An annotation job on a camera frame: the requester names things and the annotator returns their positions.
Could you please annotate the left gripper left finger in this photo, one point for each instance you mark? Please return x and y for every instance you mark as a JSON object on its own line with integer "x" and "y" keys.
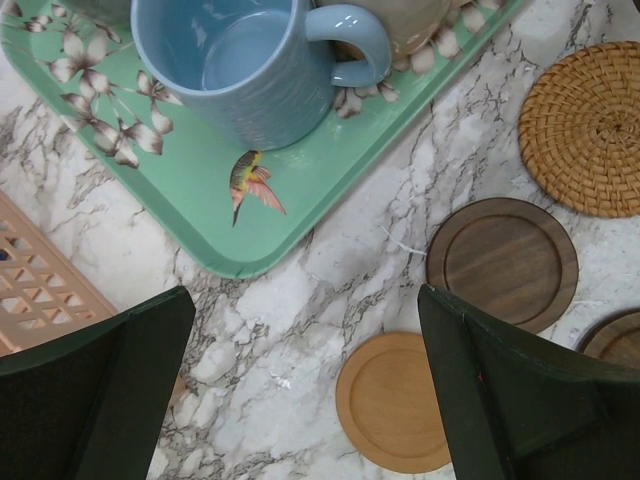
{"x": 91, "y": 404}

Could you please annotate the light pink mug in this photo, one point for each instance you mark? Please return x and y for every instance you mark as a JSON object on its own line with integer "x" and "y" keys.
{"x": 409, "y": 24}

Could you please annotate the blue mug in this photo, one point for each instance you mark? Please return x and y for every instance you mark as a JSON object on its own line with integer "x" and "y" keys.
{"x": 262, "y": 73}

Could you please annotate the dark walnut coaster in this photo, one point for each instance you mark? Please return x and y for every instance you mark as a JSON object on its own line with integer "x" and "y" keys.
{"x": 614, "y": 339}
{"x": 507, "y": 257}

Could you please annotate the peach plastic file organizer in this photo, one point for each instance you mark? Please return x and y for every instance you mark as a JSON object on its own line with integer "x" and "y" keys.
{"x": 43, "y": 296}

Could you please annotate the light wood coaster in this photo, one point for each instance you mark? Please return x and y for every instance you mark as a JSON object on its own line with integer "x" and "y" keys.
{"x": 387, "y": 405}

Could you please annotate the woven rattan coaster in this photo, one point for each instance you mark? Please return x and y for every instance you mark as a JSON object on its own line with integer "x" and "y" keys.
{"x": 578, "y": 130}

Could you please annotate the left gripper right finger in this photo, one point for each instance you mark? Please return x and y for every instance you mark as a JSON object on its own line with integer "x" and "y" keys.
{"x": 517, "y": 406}

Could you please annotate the green floral tray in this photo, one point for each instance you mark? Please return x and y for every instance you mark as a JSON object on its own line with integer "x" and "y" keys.
{"x": 179, "y": 169}

